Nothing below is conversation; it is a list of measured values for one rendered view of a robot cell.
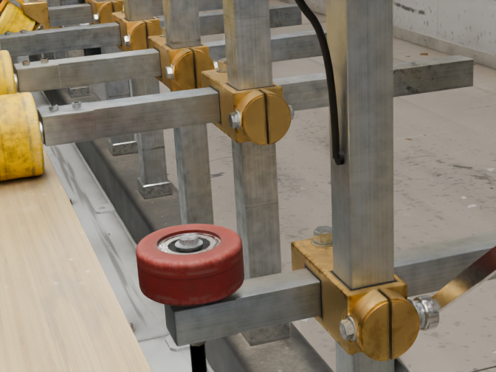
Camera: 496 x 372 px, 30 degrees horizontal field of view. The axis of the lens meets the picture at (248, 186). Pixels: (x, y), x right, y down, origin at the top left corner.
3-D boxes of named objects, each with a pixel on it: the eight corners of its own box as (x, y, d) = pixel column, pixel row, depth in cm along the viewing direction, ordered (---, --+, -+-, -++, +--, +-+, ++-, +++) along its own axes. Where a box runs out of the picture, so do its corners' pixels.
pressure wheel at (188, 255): (232, 339, 78) (223, 210, 74) (263, 384, 71) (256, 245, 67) (139, 358, 75) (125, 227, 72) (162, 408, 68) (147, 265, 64)
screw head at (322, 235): (331, 235, 79) (330, 222, 78) (341, 244, 77) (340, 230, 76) (308, 240, 78) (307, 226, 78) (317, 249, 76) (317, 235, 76)
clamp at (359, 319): (345, 284, 81) (344, 230, 79) (421, 354, 69) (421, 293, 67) (286, 296, 79) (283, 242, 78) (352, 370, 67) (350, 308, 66)
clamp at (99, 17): (117, 20, 168) (115, -8, 166) (133, 30, 156) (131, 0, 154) (84, 23, 166) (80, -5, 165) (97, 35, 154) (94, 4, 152)
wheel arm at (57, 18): (245, 4, 171) (244, -13, 170) (250, 6, 169) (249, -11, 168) (46, 24, 161) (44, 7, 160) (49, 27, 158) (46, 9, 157)
